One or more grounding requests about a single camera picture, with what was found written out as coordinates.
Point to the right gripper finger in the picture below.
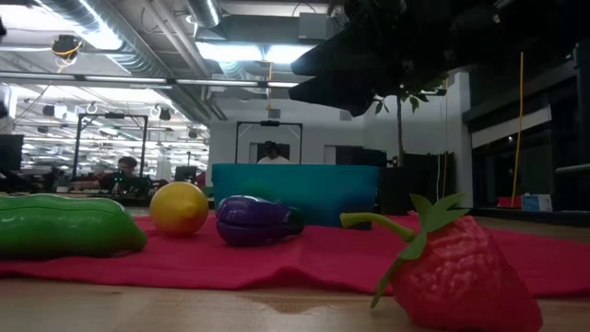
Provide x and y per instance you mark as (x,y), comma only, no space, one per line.
(336,55)
(341,92)

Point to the yellow lemon toy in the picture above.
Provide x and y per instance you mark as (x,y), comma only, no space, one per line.
(179,209)

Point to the red strawberry toy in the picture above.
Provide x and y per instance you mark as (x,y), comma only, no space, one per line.
(461,276)

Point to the blue plastic tupperware container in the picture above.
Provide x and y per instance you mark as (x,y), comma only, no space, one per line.
(299,189)

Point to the grey ceiling box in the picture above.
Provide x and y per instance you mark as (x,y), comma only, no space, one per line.
(313,25)

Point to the green artificial plant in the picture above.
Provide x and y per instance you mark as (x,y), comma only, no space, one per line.
(399,133)

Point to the person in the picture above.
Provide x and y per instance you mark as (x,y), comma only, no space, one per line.
(272,159)
(126,163)

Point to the ceiling light panel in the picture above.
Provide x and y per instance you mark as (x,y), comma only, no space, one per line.
(239,51)

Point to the ceiling light strip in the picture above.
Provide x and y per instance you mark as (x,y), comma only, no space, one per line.
(230,83)

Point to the black plant pot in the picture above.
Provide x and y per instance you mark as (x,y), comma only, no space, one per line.
(405,189)

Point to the purple eggplant toy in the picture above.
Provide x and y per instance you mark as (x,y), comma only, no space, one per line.
(256,221)

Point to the red cloth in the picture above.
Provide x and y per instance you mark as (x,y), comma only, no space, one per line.
(322,258)

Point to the red bin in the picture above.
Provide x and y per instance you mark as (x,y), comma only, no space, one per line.
(509,203)

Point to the blue white box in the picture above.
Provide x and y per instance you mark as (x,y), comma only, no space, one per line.
(537,203)

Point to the green cucumber toy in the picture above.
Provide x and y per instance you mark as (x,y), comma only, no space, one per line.
(60,226)

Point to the black monitor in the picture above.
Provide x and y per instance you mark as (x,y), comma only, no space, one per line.
(11,152)

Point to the black gantry frame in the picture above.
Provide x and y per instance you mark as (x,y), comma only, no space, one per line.
(269,123)
(110,115)

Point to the round silver air duct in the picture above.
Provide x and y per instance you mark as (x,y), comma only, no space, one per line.
(205,11)

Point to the ribbed silver air duct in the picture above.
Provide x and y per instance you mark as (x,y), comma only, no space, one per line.
(138,60)

